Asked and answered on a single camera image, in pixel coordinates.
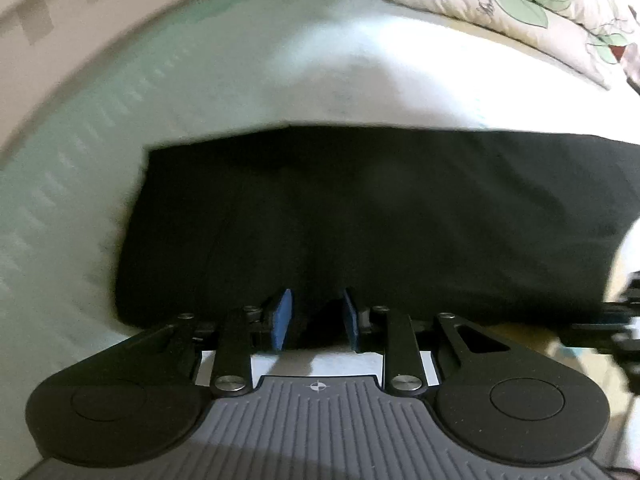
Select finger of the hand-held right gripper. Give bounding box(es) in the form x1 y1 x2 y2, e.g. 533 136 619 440
569 322 640 363
599 270 640 320

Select black pants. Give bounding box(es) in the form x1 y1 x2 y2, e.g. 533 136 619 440
116 122 640 351

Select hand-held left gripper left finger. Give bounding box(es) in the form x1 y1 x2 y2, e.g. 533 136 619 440
122 287 296 400

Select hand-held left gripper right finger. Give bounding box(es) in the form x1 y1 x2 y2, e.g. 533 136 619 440
341 287 523 397

